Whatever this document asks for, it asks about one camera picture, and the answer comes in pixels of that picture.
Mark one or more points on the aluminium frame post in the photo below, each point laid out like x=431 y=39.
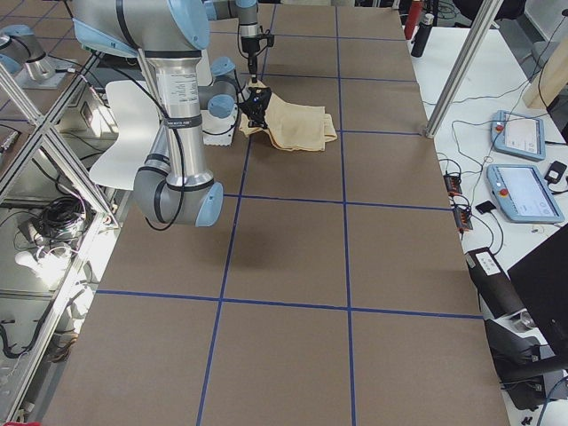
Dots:
x=475 y=37

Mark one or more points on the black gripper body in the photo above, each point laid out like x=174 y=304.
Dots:
x=253 y=106
x=249 y=46

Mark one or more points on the far blue teach pendant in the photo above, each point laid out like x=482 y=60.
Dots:
x=518 y=135

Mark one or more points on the blue teach pendant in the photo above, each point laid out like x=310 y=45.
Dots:
x=522 y=194
x=518 y=135

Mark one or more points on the black steel-capped bottle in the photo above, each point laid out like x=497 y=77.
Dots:
x=422 y=35

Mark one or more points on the red bottle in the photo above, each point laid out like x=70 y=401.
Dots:
x=414 y=13

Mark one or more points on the white curved shroud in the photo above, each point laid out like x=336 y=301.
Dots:
x=138 y=122

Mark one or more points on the beige long-sleeve printed shirt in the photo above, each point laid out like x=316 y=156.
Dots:
x=293 y=127

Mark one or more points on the near blue teach pendant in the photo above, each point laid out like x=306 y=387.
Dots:
x=522 y=194

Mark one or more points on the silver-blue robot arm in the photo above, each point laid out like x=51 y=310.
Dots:
x=175 y=185
x=245 y=11

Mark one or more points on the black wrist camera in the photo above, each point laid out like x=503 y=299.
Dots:
x=268 y=37

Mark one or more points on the brown table mat with blue grid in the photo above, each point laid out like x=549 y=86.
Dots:
x=331 y=291

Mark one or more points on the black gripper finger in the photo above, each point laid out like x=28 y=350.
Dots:
x=254 y=124
x=252 y=68

